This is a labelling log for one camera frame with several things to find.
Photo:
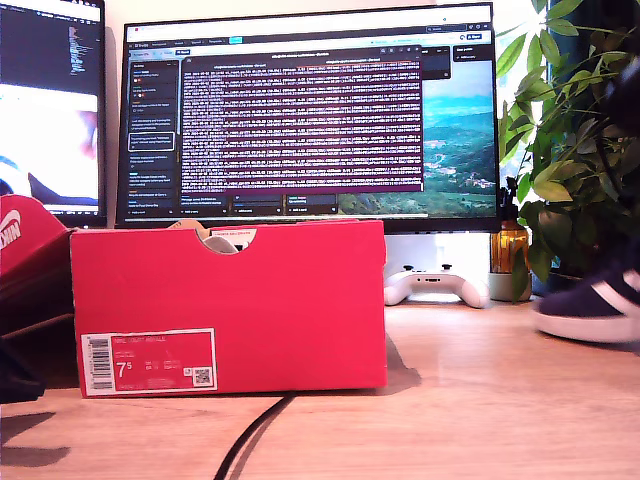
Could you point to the red cardboard shoebox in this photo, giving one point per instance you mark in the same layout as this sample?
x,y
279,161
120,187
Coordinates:
x,y
250,310

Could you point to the blue suede white-striped shoe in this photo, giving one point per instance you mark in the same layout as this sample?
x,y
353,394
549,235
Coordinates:
x,y
575,305
220,245

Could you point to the red shoebox lid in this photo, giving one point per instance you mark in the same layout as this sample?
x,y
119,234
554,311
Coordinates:
x,y
30,240

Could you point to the large black computer monitor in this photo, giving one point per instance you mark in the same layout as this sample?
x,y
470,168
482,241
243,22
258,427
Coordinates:
x,y
300,125

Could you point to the white game controller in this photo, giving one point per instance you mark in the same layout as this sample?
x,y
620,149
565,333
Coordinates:
x,y
435,286

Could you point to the beige packing paper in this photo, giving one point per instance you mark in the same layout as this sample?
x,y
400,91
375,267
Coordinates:
x,y
187,226

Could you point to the small pale green pot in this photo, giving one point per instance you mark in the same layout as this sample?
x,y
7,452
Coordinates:
x,y
500,287

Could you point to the amber pump bottle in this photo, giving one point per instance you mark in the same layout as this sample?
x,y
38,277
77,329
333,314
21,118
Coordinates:
x,y
510,245

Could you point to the dark rectangular planter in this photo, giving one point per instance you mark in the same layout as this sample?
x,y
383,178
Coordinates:
x,y
542,285

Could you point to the green leafy houseplant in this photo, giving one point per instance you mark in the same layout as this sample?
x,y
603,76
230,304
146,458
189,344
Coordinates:
x,y
565,150

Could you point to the dark teal curtain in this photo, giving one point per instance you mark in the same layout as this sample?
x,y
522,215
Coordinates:
x,y
570,45

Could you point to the narrow black computer monitor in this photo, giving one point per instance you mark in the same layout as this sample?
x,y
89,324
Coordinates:
x,y
50,50

